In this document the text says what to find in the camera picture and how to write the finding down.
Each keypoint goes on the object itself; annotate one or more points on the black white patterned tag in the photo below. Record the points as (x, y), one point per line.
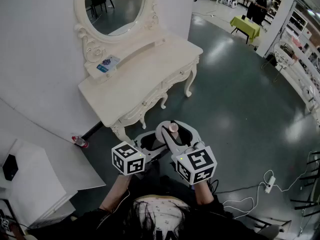
(4, 224)

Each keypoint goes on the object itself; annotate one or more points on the white display shelf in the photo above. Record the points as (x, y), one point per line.
(303, 59)

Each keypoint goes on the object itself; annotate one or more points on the oval cream framed mirror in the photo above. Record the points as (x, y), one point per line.
(115, 14)

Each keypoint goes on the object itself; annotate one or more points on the person's left forearm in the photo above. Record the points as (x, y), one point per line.
(115, 194)

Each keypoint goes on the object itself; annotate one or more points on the white power strip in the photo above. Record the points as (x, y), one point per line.
(270, 184)

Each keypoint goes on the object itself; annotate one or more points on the red capped clear bottle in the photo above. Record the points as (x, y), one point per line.
(80, 141)

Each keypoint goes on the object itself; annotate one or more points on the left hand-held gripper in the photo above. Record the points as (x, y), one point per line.
(128, 159)

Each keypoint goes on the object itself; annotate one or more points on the grey black chair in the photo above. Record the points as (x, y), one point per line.
(271, 231)

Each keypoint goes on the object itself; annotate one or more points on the cream white dressing table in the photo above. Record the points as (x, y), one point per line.
(130, 84)

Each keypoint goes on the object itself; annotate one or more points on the blue white flat packet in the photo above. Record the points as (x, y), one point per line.
(108, 63)

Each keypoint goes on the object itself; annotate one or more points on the black hexagonal object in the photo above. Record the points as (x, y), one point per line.
(10, 167)

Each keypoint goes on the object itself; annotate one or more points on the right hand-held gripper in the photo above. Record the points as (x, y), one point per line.
(197, 164)

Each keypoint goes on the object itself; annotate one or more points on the table with green cloth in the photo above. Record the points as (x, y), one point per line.
(246, 26)

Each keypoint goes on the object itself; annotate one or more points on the small pink cosmetic bottle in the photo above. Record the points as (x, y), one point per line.
(173, 127)

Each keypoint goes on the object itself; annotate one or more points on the person in dark clothes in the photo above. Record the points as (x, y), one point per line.
(87, 224)

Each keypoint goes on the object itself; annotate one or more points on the person's white patterned shirt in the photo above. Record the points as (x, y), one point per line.
(167, 206)

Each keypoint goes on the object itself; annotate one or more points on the white cabinet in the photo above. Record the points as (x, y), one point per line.
(30, 184)

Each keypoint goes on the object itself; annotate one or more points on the person's right forearm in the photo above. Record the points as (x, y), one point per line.
(203, 194)

